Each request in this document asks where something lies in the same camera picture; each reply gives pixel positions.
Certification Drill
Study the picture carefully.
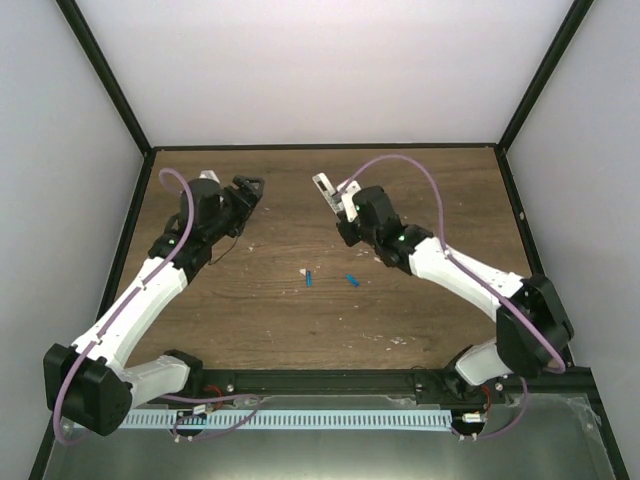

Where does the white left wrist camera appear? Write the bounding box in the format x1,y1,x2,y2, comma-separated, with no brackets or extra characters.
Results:
199,170,220,183

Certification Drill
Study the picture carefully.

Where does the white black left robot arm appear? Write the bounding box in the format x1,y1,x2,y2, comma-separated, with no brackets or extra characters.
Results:
43,168,265,445

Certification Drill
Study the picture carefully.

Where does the metal front plate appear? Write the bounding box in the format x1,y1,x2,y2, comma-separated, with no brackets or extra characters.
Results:
45,394,616,479

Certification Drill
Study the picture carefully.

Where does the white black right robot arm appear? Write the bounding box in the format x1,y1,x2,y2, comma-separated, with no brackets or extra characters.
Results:
325,183,574,403

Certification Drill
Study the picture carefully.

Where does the light blue slotted cable duct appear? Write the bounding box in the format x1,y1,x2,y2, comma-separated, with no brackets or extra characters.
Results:
120,409,452,432

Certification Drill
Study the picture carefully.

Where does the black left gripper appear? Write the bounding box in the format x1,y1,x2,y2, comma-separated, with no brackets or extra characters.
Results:
206,176,265,244

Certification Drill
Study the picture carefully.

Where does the white air conditioner remote control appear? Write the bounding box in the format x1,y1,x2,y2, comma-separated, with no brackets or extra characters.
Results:
312,173,361,222

